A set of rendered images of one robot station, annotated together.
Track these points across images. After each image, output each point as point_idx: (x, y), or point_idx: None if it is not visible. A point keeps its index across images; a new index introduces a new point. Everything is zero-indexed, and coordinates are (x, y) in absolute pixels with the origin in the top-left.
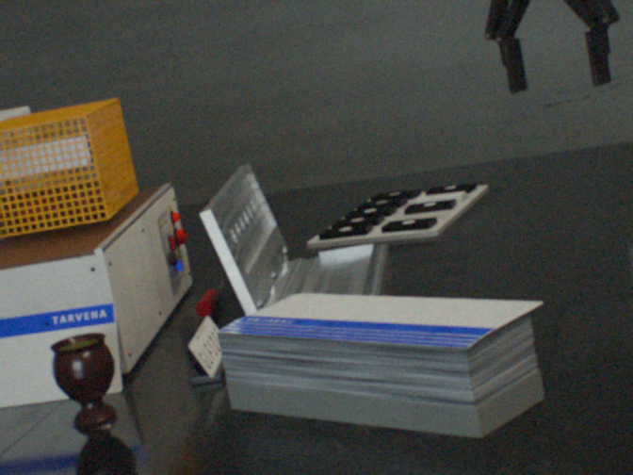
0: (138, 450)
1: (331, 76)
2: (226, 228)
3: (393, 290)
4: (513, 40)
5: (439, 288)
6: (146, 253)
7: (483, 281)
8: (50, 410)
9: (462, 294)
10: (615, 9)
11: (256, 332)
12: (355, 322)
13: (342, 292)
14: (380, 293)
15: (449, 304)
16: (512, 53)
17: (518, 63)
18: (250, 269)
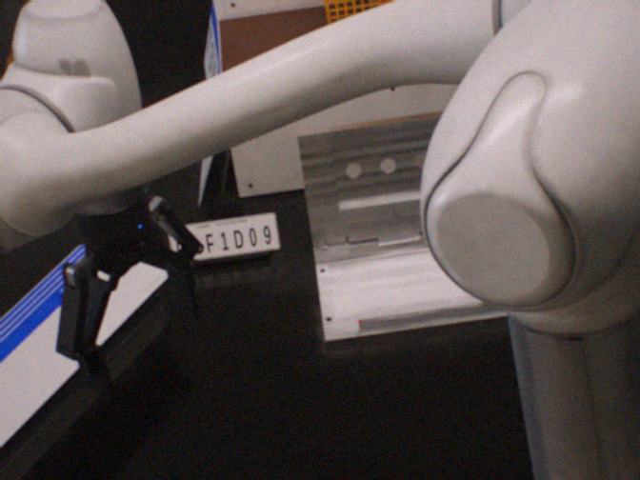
0: (29, 265)
1: None
2: (368, 155)
3: (457, 342)
4: (176, 270)
5: (439, 385)
6: (392, 109)
7: (450, 423)
8: (175, 175)
9: (399, 410)
10: (72, 350)
11: (56, 273)
12: (20, 338)
13: (418, 298)
14: (393, 332)
15: (26, 399)
16: (174, 280)
17: (183, 293)
18: (369, 205)
